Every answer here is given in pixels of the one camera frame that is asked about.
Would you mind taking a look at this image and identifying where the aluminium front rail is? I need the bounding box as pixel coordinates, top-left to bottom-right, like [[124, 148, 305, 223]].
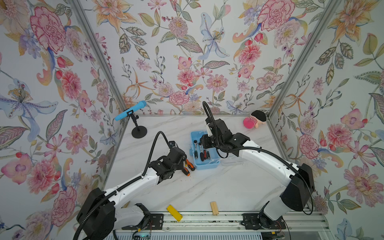
[[72, 210, 331, 233]]

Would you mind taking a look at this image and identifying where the yellow utility knife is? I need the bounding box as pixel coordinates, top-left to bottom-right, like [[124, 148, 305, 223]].
[[167, 205, 183, 222]]

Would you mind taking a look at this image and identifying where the black orange screwdriver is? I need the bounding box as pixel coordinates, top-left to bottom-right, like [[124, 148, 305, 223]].
[[182, 167, 190, 176]]

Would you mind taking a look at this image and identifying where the wooden block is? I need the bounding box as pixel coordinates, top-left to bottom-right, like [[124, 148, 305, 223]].
[[210, 202, 219, 216]]

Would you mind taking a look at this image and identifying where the black microphone stand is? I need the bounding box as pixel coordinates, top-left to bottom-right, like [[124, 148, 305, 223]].
[[128, 113, 148, 139]]

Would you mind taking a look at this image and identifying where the dark red handled screwdriver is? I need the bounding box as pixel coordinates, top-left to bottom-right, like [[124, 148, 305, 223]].
[[198, 142, 205, 162]]

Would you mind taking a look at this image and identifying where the blue plastic tool box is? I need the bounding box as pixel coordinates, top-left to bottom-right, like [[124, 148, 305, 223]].
[[189, 130, 241, 171]]

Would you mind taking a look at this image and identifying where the blue microphone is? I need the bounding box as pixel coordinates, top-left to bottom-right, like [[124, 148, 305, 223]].
[[115, 101, 147, 121]]

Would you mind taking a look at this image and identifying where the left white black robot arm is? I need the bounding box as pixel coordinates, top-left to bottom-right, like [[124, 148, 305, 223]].
[[73, 141, 187, 240]]

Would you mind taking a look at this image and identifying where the orange handled screwdriver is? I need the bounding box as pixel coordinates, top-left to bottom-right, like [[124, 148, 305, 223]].
[[186, 160, 196, 171]]

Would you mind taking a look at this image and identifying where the pink plush toy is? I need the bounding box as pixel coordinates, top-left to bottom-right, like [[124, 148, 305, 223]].
[[243, 110, 267, 129]]

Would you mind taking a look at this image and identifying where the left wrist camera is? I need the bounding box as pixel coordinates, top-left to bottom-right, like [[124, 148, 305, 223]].
[[169, 141, 177, 148]]

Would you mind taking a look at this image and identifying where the black ratchet wrench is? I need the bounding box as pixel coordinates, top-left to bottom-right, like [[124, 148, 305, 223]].
[[194, 140, 199, 160]]

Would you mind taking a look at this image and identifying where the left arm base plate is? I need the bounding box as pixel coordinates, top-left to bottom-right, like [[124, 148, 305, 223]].
[[122, 214, 164, 231]]

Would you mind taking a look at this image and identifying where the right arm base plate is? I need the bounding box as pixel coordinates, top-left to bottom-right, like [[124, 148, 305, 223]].
[[240, 213, 287, 231]]

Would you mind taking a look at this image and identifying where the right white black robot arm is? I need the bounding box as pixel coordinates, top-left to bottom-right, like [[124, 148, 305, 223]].
[[201, 102, 315, 229]]

